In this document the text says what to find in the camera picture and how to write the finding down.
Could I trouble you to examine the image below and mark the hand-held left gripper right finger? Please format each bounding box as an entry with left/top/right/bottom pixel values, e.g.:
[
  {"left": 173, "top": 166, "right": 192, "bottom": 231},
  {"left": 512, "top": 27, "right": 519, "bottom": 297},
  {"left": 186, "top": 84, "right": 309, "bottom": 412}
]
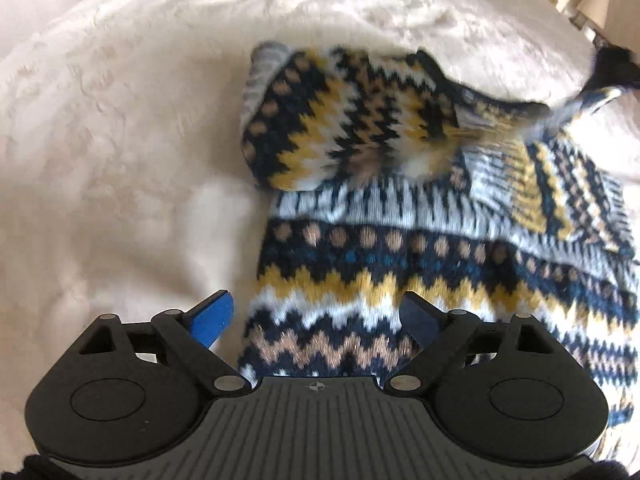
[{"left": 385, "top": 290, "right": 564, "bottom": 394}]

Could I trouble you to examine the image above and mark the white embroidered bedspread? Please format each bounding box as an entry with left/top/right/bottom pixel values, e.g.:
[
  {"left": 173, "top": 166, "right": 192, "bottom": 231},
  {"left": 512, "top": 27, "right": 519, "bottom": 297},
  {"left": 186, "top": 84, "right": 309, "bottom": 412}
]
[{"left": 0, "top": 0, "right": 640, "bottom": 461}]

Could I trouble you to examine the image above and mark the navy yellow patterned knit sweater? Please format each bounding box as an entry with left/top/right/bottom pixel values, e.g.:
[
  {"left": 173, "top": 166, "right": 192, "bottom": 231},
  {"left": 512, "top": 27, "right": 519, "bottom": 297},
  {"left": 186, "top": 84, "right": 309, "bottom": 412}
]
[{"left": 237, "top": 44, "right": 640, "bottom": 462}]

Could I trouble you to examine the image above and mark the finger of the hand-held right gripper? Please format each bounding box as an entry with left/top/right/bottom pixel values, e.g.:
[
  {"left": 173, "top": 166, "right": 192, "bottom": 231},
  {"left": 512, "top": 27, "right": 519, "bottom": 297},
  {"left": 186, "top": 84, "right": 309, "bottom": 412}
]
[{"left": 589, "top": 45, "right": 640, "bottom": 92}]

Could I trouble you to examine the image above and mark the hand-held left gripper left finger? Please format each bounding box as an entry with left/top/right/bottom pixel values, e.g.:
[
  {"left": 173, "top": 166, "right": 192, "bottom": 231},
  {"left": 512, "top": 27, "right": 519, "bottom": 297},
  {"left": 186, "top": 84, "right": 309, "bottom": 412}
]
[{"left": 75, "top": 289, "right": 252, "bottom": 394}]

